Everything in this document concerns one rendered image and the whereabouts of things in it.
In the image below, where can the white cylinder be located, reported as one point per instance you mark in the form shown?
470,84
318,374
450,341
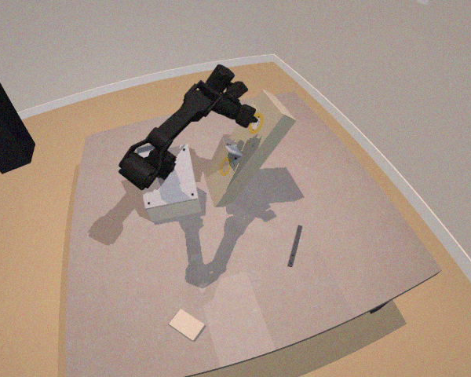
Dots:
255,125

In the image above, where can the beige rectangular panel with square hole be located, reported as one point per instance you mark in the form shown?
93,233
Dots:
224,179

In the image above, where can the beige flat rectangular block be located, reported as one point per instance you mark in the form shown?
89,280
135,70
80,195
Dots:
187,325

